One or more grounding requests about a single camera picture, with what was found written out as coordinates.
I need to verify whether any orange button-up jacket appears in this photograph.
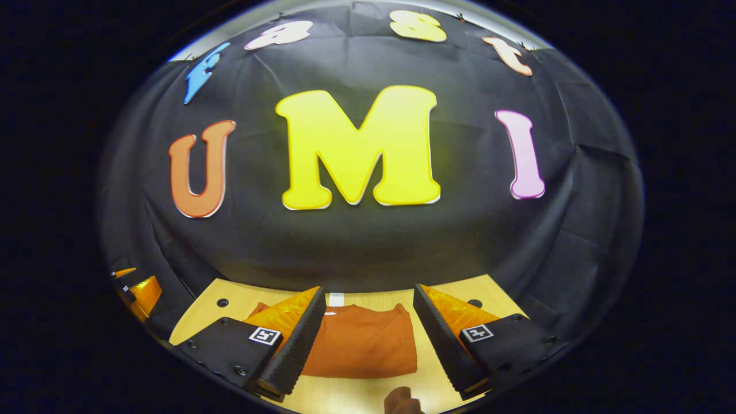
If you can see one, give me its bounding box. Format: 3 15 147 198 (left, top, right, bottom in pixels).
247 292 418 379

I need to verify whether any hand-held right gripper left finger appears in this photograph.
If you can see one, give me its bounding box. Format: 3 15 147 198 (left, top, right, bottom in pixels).
174 286 327 402

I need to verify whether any black backdrop cloth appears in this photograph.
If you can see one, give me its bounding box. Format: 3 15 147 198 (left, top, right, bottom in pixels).
98 3 645 346

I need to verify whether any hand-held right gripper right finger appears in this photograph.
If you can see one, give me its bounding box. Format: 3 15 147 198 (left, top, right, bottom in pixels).
413 284 561 400

